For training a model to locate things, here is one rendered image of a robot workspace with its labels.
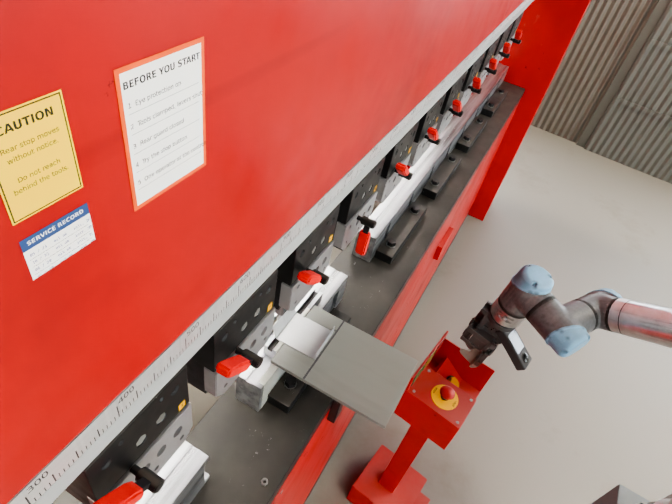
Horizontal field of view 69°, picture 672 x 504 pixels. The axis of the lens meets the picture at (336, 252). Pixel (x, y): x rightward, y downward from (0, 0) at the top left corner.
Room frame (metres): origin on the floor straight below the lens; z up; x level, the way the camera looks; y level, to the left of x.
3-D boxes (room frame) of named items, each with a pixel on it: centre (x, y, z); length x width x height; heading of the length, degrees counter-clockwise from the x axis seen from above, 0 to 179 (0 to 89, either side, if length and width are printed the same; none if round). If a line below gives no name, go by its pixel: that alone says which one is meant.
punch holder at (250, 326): (0.44, 0.14, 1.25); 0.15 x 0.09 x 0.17; 161
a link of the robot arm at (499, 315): (0.80, -0.42, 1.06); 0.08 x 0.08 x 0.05
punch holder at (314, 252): (0.63, 0.07, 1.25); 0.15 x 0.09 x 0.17; 161
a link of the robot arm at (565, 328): (0.73, -0.50, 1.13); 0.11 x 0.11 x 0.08; 38
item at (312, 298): (0.69, 0.06, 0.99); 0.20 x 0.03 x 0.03; 161
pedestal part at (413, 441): (0.77, -0.37, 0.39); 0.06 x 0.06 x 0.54; 62
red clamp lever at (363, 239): (0.78, -0.05, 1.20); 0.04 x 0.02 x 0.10; 71
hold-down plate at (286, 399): (0.68, 0.00, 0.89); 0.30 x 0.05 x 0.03; 161
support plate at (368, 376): (0.61, -0.07, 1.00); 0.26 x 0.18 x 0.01; 71
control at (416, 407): (0.77, -0.37, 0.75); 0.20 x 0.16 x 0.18; 152
